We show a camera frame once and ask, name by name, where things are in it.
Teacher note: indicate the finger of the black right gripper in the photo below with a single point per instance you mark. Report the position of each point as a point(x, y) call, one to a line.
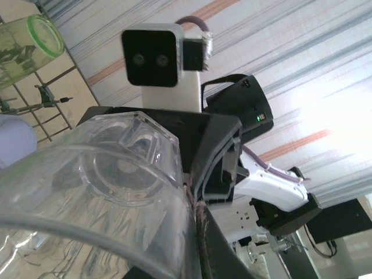
point(212, 162)

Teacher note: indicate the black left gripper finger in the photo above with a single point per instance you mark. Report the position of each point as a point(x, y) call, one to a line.
point(212, 247)

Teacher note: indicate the clear faceted plastic cup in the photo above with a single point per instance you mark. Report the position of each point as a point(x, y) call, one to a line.
point(87, 203)

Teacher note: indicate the purple plastic cup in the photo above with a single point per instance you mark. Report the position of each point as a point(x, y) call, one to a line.
point(14, 139)

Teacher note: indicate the pale yellow-green translucent cup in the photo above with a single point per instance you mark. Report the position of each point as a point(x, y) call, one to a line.
point(26, 49)

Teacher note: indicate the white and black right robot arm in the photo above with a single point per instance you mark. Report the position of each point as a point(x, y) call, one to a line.
point(270, 189)

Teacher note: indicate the black rectangular panel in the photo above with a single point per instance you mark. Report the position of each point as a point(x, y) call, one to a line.
point(343, 221)

